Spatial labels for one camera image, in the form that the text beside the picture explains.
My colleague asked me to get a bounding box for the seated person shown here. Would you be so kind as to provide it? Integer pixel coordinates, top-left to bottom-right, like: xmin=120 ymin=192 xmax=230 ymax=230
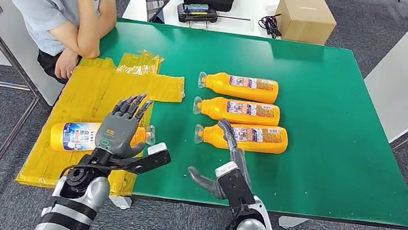
xmin=0 ymin=0 xmax=120 ymax=90

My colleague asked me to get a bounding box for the person's left hand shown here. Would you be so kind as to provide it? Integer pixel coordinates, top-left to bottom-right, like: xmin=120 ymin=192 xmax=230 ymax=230
xmin=53 ymin=47 xmax=82 ymax=82

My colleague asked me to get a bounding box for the black handheld controller with screen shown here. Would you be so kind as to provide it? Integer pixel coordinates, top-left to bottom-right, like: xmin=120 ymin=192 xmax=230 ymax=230
xmin=175 ymin=1 xmax=220 ymax=27

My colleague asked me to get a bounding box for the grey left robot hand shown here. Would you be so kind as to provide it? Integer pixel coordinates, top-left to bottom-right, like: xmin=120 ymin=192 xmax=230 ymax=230
xmin=93 ymin=87 xmax=155 ymax=163

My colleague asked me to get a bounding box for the brown cardboard box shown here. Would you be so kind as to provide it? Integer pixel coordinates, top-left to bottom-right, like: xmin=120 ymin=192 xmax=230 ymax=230
xmin=272 ymin=0 xmax=341 ymax=47

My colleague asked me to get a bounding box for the yellow taped cardboard mat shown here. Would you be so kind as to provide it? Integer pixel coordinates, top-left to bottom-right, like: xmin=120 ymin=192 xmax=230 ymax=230
xmin=15 ymin=36 xmax=191 ymax=205

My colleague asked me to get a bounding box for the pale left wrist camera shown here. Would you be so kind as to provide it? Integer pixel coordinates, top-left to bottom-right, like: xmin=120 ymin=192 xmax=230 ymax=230
xmin=107 ymin=135 xmax=175 ymax=179

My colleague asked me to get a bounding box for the orange detergent bottle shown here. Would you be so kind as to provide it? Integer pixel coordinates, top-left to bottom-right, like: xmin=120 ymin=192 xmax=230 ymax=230
xmin=192 ymin=115 xmax=291 ymax=157
xmin=191 ymin=93 xmax=283 ymax=130
xmin=195 ymin=69 xmax=280 ymax=105
xmin=47 ymin=112 xmax=158 ymax=165

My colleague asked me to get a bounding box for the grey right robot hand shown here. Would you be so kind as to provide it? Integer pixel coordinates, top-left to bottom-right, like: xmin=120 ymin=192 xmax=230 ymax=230
xmin=184 ymin=114 xmax=260 ymax=204

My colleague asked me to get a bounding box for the black coiled cable bundle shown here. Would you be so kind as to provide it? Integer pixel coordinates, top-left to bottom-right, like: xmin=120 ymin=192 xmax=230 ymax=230
xmin=256 ymin=11 xmax=285 ymax=40

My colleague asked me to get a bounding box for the white table with equipment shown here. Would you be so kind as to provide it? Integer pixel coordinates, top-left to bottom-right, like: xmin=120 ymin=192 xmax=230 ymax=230
xmin=121 ymin=0 xmax=309 ymax=44

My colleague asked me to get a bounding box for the white table foot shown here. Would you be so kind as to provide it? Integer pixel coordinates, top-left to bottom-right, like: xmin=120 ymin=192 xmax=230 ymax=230
xmin=108 ymin=195 xmax=133 ymax=211
xmin=278 ymin=214 xmax=309 ymax=230

